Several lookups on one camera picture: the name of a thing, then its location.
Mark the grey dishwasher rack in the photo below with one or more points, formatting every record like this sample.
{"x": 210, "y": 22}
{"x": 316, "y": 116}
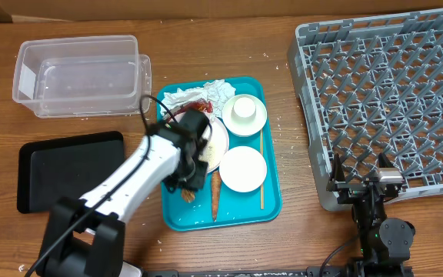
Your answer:
{"x": 371, "y": 86}

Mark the wooden chopstick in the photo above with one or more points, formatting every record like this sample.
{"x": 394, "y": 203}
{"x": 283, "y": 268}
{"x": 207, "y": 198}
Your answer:
{"x": 263, "y": 171}

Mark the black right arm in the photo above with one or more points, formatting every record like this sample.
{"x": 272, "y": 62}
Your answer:
{"x": 385, "y": 242}

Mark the large white plate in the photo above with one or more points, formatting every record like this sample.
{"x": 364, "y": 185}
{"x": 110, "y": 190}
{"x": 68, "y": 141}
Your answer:
{"x": 218, "y": 141}

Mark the black plastic tray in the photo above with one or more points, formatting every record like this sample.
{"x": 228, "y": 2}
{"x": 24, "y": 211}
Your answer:
{"x": 65, "y": 167}

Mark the red snack wrapper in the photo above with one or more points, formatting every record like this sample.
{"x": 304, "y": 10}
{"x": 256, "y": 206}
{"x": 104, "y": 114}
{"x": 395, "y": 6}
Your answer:
{"x": 199, "y": 105}

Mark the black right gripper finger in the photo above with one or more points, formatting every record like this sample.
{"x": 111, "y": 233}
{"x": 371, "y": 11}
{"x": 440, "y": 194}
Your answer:
{"x": 337, "y": 173}
{"x": 384, "y": 162}

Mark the white cup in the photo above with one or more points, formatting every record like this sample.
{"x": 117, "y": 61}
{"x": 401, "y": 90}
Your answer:
{"x": 244, "y": 108}

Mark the clear plastic storage bin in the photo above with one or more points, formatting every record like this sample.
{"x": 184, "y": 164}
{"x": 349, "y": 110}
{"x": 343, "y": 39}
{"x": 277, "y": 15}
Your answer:
{"x": 83, "y": 77}

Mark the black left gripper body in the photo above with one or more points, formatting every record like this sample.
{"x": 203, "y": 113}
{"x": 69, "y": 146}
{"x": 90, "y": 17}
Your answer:
{"x": 193, "y": 177}

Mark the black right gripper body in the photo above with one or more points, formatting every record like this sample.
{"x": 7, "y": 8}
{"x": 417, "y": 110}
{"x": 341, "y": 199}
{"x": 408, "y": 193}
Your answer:
{"x": 349, "y": 195}

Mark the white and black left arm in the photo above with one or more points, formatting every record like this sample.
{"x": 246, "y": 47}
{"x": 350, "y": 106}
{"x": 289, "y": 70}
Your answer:
{"x": 86, "y": 236}

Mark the small white plate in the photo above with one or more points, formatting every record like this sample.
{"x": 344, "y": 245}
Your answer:
{"x": 240, "y": 169}

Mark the teal serving tray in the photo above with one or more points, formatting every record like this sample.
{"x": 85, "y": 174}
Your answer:
{"x": 234, "y": 208}

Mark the brown food chunk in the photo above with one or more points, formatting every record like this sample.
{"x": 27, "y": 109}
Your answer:
{"x": 188, "y": 195}

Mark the white bowl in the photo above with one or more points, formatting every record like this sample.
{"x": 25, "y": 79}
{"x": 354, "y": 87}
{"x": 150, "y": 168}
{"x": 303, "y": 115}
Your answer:
{"x": 244, "y": 127}

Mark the white napkin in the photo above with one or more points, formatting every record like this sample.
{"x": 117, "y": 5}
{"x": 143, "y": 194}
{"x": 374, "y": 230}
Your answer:
{"x": 217, "y": 93}

